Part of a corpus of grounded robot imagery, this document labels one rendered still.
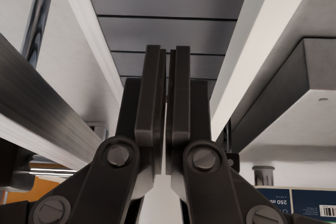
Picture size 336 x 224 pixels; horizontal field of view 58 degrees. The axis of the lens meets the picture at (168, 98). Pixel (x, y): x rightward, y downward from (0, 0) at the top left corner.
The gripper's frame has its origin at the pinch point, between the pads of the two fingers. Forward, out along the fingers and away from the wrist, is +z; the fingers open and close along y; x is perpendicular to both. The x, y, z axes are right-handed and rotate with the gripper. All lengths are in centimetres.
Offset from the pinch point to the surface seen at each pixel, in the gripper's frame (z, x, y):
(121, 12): 6.9, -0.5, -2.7
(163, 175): 4.5, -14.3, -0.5
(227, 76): 4.3, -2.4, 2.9
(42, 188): 87, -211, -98
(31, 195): 73, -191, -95
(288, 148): 17.7, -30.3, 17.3
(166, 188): 3.6, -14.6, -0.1
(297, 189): 19, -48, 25
